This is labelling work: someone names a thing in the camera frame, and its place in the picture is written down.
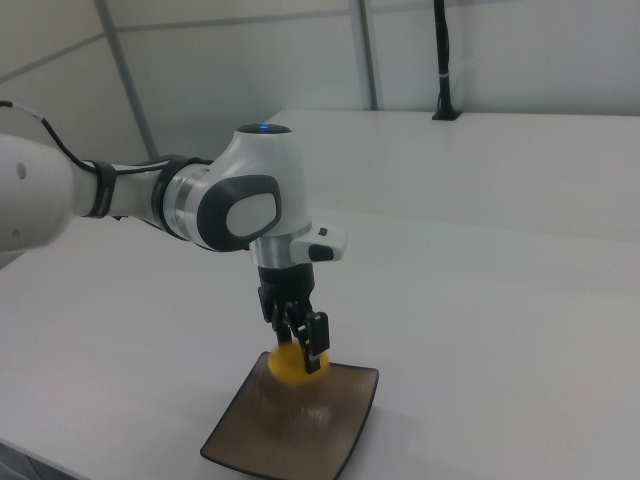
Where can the grey partition post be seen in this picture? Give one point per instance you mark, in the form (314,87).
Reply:
(127,80)
(370,50)

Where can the brown square ceramic plate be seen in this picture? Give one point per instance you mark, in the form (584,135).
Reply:
(300,430)

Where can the yellow potato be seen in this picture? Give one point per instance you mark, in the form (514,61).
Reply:
(287,367)

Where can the black pole with base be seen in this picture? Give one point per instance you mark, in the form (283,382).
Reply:
(442,50)

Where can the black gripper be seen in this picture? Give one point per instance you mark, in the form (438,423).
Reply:
(285,290)

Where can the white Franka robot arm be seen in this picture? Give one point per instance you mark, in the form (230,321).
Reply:
(260,165)

